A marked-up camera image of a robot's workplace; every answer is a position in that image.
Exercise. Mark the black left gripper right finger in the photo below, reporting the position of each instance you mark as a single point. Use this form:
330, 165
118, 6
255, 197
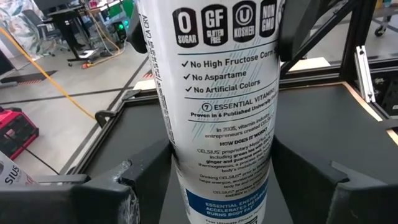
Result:
342, 202

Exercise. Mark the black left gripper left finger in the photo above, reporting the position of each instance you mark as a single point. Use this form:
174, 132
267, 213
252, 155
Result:
62, 205

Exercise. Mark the silver Celsius Tropical Vibe can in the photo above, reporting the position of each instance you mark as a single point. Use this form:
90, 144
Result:
12, 172

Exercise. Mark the white Celsius can blue band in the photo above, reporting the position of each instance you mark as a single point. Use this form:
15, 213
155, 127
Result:
217, 109

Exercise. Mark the red toolbox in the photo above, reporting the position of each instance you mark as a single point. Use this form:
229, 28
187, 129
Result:
15, 133

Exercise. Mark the black orange-striped floor mat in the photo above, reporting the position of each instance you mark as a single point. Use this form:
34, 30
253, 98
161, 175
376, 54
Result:
28, 77

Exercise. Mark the background desk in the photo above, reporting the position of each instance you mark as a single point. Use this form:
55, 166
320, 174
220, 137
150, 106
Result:
68, 28

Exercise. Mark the leaf-print panel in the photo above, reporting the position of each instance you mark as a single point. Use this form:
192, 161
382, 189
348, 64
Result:
15, 25

